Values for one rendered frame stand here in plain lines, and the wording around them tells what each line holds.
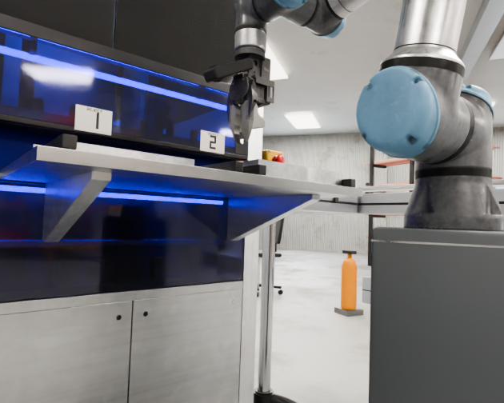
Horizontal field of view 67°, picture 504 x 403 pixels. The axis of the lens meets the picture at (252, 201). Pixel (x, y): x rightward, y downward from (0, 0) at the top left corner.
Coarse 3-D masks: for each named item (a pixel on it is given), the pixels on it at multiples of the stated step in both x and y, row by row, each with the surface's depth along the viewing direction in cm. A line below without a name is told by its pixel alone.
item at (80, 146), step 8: (80, 144) 64; (88, 144) 65; (96, 152) 66; (104, 152) 67; (112, 152) 68; (120, 152) 69; (128, 152) 70; (136, 152) 71; (144, 152) 72; (152, 160) 73; (160, 160) 74; (168, 160) 75; (176, 160) 76; (184, 160) 77; (192, 160) 78
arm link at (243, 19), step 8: (240, 0) 87; (248, 0) 84; (240, 8) 86; (248, 8) 85; (240, 16) 86; (248, 16) 85; (256, 16) 85; (240, 24) 86; (248, 24) 85; (256, 24) 86; (264, 24) 87
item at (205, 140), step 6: (204, 132) 110; (210, 132) 112; (204, 138) 110; (210, 138) 112; (216, 138) 113; (222, 138) 115; (204, 144) 110; (216, 144) 113; (222, 144) 115; (204, 150) 110; (210, 150) 112; (216, 150) 113; (222, 150) 114
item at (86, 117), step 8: (80, 112) 89; (88, 112) 90; (96, 112) 91; (104, 112) 92; (112, 112) 94; (80, 120) 89; (88, 120) 90; (104, 120) 92; (80, 128) 89; (88, 128) 90; (104, 128) 92
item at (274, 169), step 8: (256, 160) 75; (264, 160) 76; (272, 168) 77; (280, 168) 78; (288, 168) 80; (296, 168) 81; (304, 168) 83; (312, 168) 84; (272, 176) 77; (280, 176) 78; (288, 176) 80; (296, 176) 81; (304, 176) 83; (312, 176) 84; (320, 176) 86; (328, 176) 88; (336, 176) 90; (336, 184) 90
